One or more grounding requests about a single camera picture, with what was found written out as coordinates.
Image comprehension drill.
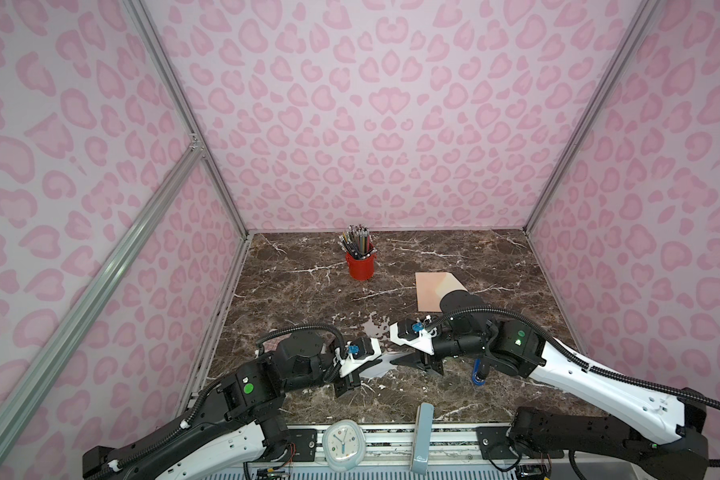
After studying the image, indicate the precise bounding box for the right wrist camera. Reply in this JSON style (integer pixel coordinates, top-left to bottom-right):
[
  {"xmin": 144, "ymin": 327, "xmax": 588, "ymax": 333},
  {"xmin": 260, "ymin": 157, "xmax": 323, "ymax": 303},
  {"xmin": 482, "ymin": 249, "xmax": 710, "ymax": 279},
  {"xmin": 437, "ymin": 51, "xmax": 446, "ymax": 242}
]
[{"xmin": 389, "ymin": 320, "xmax": 435, "ymax": 355}]

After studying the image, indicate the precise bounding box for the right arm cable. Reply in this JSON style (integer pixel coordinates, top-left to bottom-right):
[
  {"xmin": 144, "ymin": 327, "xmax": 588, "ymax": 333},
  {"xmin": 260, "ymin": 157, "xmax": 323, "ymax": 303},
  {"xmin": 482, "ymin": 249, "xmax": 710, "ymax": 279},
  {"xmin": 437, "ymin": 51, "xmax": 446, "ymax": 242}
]
[{"xmin": 422, "ymin": 307, "xmax": 720, "ymax": 469}]

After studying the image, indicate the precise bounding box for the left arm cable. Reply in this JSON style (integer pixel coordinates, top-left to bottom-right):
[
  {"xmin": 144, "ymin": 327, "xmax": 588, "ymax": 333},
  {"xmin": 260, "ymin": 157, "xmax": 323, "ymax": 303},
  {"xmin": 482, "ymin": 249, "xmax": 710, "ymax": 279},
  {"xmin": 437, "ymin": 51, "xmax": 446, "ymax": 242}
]
[{"xmin": 254, "ymin": 323, "xmax": 346, "ymax": 361}]

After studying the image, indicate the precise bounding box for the red pencil cup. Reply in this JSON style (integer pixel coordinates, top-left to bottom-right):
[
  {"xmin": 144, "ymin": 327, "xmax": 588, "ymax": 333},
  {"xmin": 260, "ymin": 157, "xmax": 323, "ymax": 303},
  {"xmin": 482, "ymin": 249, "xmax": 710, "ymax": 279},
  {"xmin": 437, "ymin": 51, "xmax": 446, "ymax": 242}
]
[{"xmin": 345, "ymin": 253, "xmax": 376, "ymax": 281}]

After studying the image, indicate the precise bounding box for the aluminium frame rail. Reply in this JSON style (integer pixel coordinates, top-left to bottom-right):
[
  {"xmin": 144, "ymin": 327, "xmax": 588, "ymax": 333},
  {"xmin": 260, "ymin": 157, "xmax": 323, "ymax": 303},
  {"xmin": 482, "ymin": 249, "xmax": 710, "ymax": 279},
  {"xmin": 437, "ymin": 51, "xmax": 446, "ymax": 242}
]
[{"xmin": 137, "ymin": 422, "xmax": 664, "ymax": 480}]

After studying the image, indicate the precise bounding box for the coloured pencils bunch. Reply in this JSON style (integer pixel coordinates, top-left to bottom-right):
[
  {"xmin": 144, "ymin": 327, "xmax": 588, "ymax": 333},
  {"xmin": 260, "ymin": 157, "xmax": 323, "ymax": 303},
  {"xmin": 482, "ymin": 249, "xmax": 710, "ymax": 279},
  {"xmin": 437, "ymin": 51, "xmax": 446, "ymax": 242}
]
[{"xmin": 338, "ymin": 225, "xmax": 376, "ymax": 260}]

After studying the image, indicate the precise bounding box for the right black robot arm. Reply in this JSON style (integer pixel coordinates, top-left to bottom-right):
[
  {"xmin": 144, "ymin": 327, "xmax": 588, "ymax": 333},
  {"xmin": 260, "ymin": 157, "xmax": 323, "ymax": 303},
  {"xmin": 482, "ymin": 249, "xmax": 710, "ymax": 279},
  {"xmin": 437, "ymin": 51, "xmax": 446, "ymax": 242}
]
[{"xmin": 389, "ymin": 290, "xmax": 720, "ymax": 479}]

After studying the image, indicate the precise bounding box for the blue stapler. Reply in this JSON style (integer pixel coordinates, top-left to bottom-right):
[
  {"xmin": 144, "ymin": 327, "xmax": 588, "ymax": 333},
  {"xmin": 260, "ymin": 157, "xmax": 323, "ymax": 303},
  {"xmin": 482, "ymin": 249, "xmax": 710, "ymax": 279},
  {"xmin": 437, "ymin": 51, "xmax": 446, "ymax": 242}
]
[{"xmin": 471, "ymin": 358, "xmax": 490, "ymax": 386}]

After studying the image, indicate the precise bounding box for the light blue phone stand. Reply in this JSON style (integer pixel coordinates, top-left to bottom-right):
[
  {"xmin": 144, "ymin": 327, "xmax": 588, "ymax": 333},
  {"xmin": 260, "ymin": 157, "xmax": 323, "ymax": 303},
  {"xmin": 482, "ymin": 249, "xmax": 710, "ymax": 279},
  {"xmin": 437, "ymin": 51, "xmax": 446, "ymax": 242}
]
[{"xmin": 410, "ymin": 403, "xmax": 434, "ymax": 476}]

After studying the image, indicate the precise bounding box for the white letter paper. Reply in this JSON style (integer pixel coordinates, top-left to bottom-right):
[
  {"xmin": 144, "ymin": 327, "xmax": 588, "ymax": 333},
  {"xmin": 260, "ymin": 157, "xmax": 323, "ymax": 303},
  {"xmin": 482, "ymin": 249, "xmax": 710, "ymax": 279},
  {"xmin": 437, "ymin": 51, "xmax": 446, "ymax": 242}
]
[{"xmin": 360, "ymin": 352, "xmax": 407, "ymax": 379}]

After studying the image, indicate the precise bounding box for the pink envelope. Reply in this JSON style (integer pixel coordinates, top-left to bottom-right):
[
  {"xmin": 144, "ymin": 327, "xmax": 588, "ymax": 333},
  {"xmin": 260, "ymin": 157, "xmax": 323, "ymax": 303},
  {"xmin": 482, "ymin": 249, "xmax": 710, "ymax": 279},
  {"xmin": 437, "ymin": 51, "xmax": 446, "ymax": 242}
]
[{"xmin": 415, "ymin": 272, "xmax": 466, "ymax": 312}]

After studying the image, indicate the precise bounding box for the white alarm clock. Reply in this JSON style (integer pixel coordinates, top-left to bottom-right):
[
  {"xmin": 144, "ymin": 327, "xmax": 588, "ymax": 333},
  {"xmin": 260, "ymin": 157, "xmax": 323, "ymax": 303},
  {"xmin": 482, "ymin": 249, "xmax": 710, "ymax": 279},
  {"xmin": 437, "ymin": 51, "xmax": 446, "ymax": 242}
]
[{"xmin": 321, "ymin": 420, "xmax": 367, "ymax": 472}]

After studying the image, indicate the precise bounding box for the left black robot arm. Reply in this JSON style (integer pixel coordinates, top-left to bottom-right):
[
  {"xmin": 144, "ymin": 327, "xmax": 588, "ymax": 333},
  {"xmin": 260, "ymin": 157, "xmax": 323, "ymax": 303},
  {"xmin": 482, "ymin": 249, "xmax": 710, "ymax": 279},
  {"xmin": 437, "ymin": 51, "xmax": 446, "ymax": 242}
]
[{"xmin": 82, "ymin": 323, "xmax": 381, "ymax": 479}]

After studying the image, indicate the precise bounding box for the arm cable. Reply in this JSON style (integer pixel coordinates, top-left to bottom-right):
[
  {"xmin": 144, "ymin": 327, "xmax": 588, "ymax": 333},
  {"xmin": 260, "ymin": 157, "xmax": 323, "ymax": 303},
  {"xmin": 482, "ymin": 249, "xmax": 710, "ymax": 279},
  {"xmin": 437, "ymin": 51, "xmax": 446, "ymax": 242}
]
[
  {"xmin": 254, "ymin": 323, "xmax": 346, "ymax": 361},
  {"xmin": 422, "ymin": 307, "xmax": 720, "ymax": 469}
]

